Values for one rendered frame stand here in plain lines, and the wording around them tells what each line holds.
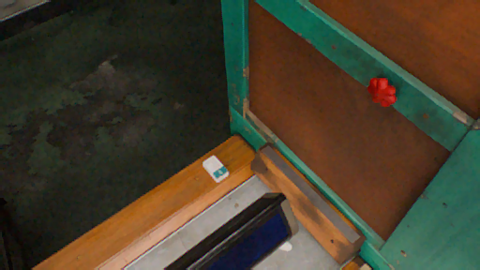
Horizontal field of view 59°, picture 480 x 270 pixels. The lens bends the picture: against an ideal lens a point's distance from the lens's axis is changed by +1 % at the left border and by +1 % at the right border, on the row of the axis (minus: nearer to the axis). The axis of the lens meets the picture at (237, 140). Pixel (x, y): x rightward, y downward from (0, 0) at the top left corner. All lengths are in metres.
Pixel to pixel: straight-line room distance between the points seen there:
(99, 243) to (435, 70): 0.77
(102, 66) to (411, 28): 2.06
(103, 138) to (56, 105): 0.34
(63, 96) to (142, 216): 1.45
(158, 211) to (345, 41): 0.60
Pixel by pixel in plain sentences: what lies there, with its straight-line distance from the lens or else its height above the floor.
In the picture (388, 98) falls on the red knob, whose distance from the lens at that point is 0.58.
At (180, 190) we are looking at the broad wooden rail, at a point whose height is 0.76.
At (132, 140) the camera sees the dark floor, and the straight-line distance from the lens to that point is 2.09.
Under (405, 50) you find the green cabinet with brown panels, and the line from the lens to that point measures 0.57.
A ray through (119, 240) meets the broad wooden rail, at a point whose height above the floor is 0.76.
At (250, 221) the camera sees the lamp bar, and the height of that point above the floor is 1.11.
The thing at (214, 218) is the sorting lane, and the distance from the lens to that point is 1.02.
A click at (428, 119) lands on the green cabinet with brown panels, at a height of 1.24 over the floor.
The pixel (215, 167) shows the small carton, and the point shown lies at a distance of 1.03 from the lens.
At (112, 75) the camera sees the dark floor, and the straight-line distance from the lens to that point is 2.39.
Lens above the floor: 1.67
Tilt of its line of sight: 56 degrees down
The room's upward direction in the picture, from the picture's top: 3 degrees counter-clockwise
